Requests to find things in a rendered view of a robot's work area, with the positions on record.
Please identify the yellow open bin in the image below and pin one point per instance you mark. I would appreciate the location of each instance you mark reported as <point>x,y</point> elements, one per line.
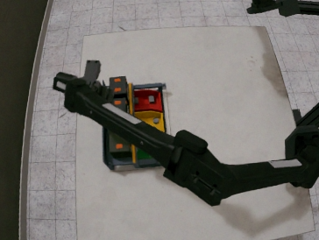
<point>148,117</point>

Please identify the dark blue-grey shelf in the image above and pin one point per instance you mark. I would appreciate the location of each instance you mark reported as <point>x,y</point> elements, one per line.
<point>108,160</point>

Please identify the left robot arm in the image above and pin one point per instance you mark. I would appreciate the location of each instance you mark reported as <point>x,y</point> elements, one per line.
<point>194,157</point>

